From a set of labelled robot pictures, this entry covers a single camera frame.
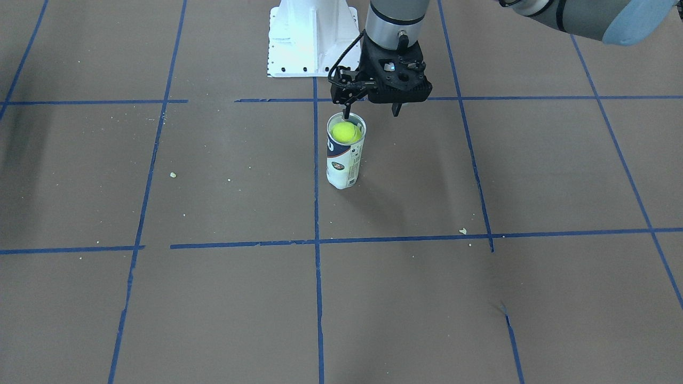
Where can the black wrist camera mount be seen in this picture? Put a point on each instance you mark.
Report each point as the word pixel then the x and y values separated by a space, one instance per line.
pixel 347 86

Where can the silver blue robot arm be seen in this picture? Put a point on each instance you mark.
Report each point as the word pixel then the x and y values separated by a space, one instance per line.
pixel 395 25

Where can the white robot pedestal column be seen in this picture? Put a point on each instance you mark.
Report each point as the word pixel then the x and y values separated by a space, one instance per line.
pixel 307 37

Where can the yellow tennis ball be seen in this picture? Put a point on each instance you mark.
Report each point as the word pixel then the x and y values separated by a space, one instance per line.
pixel 346 133

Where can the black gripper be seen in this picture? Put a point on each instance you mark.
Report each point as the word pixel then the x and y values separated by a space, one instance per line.
pixel 344 91

